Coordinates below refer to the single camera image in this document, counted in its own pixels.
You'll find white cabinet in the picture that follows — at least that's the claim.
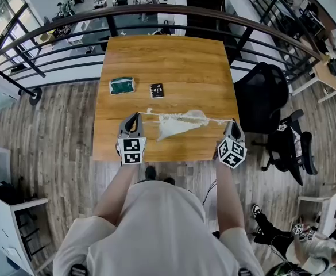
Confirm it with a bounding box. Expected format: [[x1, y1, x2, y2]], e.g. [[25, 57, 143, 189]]
[[0, 193, 49, 276]]

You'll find thin black cable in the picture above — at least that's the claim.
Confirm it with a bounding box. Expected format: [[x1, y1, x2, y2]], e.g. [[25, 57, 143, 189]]
[[202, 179, 218, 207]]

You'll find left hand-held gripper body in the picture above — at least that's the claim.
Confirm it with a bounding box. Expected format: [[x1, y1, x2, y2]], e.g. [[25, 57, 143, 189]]
[[116, 124, 148, 166]]

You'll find white desk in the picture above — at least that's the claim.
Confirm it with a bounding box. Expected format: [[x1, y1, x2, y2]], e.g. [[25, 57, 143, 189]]
[[296, 178, 336, 239]]

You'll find person's right forearm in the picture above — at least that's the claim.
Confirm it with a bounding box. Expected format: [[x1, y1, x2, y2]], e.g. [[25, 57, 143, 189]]
[[214, 160, 246, 233]]

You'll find black pole stand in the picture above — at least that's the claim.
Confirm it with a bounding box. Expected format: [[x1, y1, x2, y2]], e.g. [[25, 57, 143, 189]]
[[0, 66, 43, 106]]

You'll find large window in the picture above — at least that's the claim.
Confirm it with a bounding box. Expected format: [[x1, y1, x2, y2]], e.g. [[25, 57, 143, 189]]
[[0, 0, 42, 68]]

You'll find person's left forearm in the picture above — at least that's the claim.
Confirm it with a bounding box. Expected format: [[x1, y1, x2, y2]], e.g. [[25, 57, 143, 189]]
[[92, 162, 141, 227]]

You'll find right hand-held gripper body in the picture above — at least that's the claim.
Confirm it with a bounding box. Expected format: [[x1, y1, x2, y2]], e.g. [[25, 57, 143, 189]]
[[213, 131, 248, 170]]

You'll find black mesh office chair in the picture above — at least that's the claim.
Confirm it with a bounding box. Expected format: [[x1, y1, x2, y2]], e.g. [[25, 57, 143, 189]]
[[233, 62, 289, 135]]

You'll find light wooden side desk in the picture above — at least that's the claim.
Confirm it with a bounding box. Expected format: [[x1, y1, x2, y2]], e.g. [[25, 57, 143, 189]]
[[290, 58, 336, 104]]

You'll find person's white shirt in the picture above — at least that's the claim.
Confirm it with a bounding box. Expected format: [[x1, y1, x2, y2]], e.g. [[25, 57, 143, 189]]
[[52, 179, 265, 276]]

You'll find green tissue packet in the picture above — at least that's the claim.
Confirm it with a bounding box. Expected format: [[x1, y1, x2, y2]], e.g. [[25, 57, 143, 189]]
[[109, 77, 136, 95]]

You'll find dark metal railing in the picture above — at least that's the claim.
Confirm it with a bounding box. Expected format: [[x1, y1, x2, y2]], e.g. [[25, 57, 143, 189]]
[[0, 3, 331, 98]]

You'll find black spiral notebook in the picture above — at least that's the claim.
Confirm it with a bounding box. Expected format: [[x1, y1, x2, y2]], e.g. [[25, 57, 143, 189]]
[[149, 83, 165, 99]]

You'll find black office chair with clothes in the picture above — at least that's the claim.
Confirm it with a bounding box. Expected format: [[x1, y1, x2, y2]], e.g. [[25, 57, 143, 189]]
[[251, 109, 319, 187]]

